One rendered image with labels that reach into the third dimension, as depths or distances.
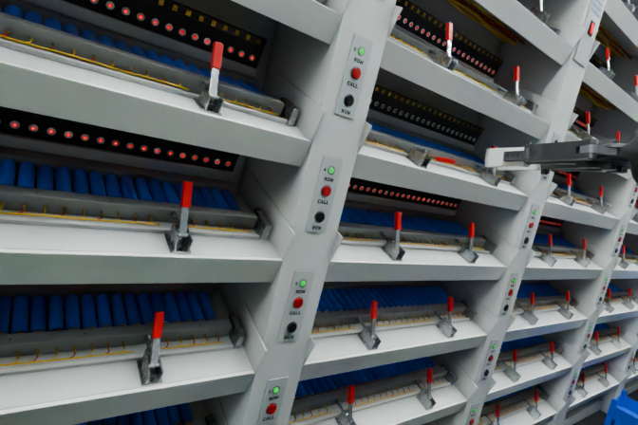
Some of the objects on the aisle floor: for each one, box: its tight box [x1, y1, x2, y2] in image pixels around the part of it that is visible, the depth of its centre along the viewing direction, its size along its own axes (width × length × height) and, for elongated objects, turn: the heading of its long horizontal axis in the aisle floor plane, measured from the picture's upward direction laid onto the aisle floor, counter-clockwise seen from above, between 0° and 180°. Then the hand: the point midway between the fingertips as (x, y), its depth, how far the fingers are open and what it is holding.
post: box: [436, 0, 623, 425], centre depth 116 cm, size 20×9×174 cm, turn 149°
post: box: [216, 0, 410, 425], centre depth 73 cm, size 20×9×174 cm, turn 149°
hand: (512, 159), depth 66 cm, fingers open, 3 cm apart
